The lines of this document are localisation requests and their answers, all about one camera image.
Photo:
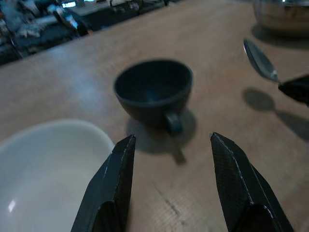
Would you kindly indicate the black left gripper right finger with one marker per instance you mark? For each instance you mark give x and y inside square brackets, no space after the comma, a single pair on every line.
[241,193]

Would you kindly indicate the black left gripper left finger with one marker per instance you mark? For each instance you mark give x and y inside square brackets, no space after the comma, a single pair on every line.
[106,193]

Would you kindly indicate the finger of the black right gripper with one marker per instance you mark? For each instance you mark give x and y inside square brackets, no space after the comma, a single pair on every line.
[297,89]

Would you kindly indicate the silver metal spoon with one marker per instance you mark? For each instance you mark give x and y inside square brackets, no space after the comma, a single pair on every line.
[260,60]

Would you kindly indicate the stainless steel bowl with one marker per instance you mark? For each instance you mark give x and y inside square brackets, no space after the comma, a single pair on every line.
[277,17]

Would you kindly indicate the white ceramic bowl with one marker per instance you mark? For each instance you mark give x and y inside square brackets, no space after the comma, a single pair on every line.
[43,169]

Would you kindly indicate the pile of grey white clutter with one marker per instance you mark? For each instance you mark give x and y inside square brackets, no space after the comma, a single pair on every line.
[29,31]

